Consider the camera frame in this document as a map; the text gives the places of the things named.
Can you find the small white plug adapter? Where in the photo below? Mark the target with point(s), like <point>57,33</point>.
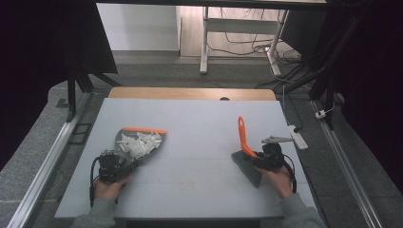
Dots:
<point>320,114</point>

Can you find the wooden table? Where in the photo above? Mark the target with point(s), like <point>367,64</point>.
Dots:
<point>177,93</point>

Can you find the black floor bracket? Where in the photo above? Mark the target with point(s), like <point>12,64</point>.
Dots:
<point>79,133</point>

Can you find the grey dustpan with orange lip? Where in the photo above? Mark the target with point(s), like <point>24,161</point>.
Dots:
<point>142,130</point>

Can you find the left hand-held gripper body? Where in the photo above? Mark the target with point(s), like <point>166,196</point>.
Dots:
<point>109,167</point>

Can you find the black metal stand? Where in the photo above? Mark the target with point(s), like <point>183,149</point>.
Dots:
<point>329,72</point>
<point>79,85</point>

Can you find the white metal desk frame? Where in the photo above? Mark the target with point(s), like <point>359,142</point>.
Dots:
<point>240,25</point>

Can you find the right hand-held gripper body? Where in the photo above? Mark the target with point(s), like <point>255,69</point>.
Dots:
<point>272,155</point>

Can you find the aluminium floor rail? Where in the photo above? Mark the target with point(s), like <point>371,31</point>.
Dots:
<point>348,171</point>
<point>47,164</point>

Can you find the white power strip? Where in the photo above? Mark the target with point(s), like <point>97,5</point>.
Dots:
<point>297,137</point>

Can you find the person's left hand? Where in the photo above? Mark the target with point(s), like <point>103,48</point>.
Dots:
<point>109,188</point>

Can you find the person's right hand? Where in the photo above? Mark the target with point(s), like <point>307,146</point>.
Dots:
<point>278,182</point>

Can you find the black curtain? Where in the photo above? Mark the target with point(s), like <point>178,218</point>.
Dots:
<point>38,63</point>
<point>374,79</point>

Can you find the pale grey table cover sheet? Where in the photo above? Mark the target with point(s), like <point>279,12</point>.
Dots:
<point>196,133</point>

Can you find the pile of white paper scraps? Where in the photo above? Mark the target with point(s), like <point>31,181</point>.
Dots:
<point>139,145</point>

